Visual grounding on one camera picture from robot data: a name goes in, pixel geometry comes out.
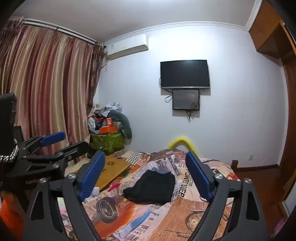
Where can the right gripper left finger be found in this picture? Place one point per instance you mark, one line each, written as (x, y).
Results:
(43, 220)

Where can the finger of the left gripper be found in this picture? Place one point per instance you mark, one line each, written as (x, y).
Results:
(74, 151)
(52, 139)

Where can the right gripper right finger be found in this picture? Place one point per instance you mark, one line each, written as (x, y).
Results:
(246, 220)

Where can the black pants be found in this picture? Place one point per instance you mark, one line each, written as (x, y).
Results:
(152, 187)

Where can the orange sleeve forearm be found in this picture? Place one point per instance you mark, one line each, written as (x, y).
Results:
(12, 214)

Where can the green storage bag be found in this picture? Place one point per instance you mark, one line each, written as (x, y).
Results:
(108, 143)

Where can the bamboo lap desk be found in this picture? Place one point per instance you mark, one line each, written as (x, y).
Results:
(112, 169)

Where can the orange box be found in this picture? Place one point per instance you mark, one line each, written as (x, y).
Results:
(107, 129)

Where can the grey plush pillow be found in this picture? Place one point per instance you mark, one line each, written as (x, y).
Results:
(124, 124)

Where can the striped red gold curtain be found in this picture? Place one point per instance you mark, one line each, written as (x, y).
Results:
(54, 77)

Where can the printed patchwork bedspread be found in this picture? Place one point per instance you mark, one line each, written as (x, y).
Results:
(117, 218)

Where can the folded blue jeans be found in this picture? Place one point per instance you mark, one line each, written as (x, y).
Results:
(160, 171)

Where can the yellow foam headboard arch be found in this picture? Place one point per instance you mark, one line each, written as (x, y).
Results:
(183, 141)

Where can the white air conditioner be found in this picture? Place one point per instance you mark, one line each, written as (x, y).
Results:
(118, 48)

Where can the wooden overhead cabinet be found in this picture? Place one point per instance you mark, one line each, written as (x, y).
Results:
(270, 34)

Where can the small black wall monitor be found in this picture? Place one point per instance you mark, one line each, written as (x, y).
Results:
(186, 99)

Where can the wall mounted black television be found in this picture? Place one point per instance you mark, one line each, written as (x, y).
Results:
(184, 74)

